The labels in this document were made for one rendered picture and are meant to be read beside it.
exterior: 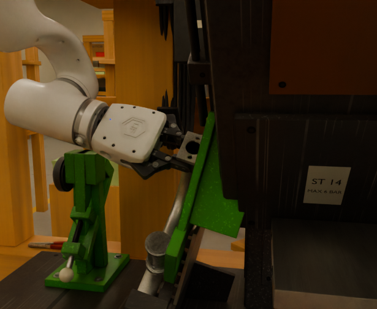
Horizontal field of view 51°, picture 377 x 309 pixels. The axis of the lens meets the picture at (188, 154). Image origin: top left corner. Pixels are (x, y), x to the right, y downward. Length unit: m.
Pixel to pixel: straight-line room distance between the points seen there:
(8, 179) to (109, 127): 0.52
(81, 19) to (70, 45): 10.78
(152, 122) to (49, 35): 0.21
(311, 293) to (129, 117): 0.41
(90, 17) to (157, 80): 10.52
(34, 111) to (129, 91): 0.31
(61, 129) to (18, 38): 0.15
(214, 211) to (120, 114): 0.23
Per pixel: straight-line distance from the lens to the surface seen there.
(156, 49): 0.91
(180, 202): 0.70
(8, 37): 0.62
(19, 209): 1.16
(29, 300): 0.85
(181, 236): 0.54
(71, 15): 11.61
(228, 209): 0.54
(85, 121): 0.64
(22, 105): 0.70
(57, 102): 0.67
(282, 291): 0.37
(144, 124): 0.64
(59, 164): 0.84
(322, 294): 0.37
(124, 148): 0.62
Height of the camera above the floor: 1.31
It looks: 10 degrees down
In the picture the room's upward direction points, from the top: straight up
